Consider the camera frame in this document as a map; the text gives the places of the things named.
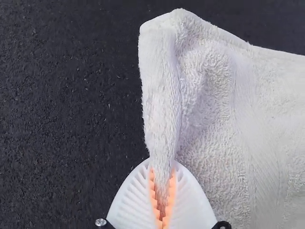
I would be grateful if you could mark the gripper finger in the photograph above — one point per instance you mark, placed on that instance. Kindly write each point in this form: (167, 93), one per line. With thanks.
(190, 202)
(133, 202)

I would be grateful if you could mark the pale towel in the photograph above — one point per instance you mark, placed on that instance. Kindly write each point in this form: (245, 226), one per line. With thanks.
(226, 119)

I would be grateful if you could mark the black mat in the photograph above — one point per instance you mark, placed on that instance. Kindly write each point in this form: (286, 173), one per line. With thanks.
(66, 107)

